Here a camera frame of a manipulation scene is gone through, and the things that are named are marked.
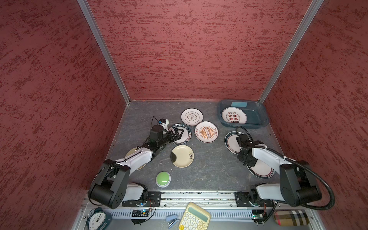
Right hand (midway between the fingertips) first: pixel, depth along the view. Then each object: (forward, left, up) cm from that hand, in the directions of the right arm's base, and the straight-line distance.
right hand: (243, 163), depth 87 cm
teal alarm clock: (-26, +78, +5) cm, 83 cm away
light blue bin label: (+46, -12, +4) cm, 48 cm away
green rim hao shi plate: (+21, +36, 0) cm, 41 cm away
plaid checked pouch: (-28, -14, +3) cm, 32 cm away
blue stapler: (-27, +43, +2) cm, 51 cm away
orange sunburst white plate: (+23, +21, +2) cm, 31 cm away
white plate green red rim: (+14, +5, +2) cm, 15 cm away
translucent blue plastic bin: (+40, -18, 0) cm, 43 cm away
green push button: (-9, +49, +2) cm, 50 cm away
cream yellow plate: (+6, +39, -1) cm, 39 cm away
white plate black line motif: (+38, +31, +1) cm, 49 cm away
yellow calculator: (-27, +32, +2) cm, 42 cm away
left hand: (+15, +40, +12) cm, 44 cm away
